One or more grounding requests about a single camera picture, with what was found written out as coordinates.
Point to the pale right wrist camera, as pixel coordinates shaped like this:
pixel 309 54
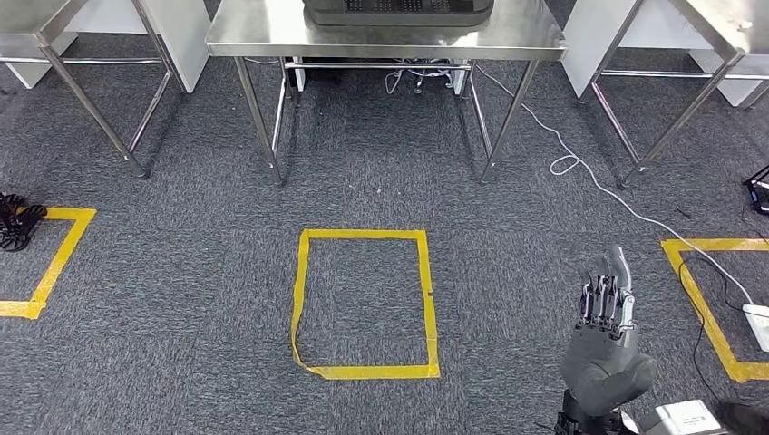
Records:
pixel 679 420

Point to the steel workbench table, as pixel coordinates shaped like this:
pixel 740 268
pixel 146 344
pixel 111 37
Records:
pixel 360 37

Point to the black wifi router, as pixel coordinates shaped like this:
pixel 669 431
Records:
pixel 758 192

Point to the black lattice robot foot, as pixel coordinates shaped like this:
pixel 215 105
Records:
pixel 18 225

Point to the white power strip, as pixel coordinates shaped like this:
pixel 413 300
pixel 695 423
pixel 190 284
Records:
pixel 758 327

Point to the black foam engine cover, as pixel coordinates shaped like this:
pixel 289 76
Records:
pixel 396 15

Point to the yellow floor tape square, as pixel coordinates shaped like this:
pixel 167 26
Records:
pixel 721 244
pixel 360 234

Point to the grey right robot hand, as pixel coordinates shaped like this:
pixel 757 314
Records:
pixel 601 366

